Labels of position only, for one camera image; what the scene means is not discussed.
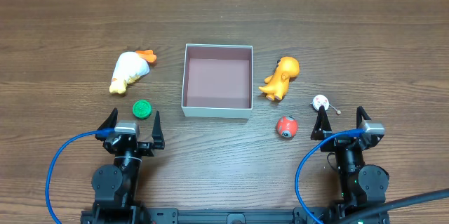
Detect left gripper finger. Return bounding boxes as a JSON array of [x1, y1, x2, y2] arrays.
[[95, 107, 118, 140], [152, 111, 165, 150]]

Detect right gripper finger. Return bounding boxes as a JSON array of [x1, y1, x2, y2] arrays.
[[311, 106, 332, 140], [356, 106, 370, 128]]

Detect white round rattle drum toy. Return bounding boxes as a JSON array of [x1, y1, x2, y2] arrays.
[[311, 94, 342, 115]]

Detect green round cap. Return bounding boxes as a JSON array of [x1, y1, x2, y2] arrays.
[[132, 100, 152, 119]]

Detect red ball toy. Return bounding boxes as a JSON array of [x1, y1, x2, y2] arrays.
[[276, 116, 298, 138]]

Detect white plush duck toy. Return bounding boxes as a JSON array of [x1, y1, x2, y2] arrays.
[[109, 50, 157, 94]]

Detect orange dinosaur toy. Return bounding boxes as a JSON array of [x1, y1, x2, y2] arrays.
[[259, 56, 300, 101]]

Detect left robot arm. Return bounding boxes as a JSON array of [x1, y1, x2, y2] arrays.
[[80, 109, 165, 224]]

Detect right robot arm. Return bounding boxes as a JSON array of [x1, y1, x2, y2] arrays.
[[320, 106, 389, 222]]

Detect white cardboard box pink inside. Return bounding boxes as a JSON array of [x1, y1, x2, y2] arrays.
[[181, 44, 253, 119]]

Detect right blue cable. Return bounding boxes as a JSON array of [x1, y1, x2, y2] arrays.
[[294, 129, 366, 224]]

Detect blue cable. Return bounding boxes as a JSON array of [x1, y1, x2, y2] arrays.
[[45, 128, 116, 224], [294, 129, 366, 224]]

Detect left blue cable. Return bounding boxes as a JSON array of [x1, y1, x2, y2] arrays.
[[45, 128, 116, 224]]

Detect thick black cable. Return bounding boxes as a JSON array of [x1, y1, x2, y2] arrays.
[[336, 187, 449, 224]]

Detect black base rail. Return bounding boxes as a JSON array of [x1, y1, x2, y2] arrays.
[[80, 206, 390, 224]]

